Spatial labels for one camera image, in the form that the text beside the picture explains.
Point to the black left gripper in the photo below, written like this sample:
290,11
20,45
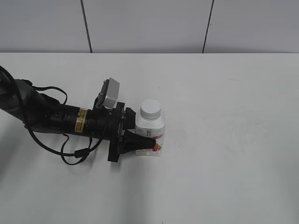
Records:
114,120

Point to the white strawberry yogurt bottle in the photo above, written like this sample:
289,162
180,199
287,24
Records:
152,129

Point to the white plastic bottle cap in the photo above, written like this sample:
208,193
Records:
150,109

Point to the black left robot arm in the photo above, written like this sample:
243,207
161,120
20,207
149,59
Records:
41,113

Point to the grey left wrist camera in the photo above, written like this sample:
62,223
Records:
109,94

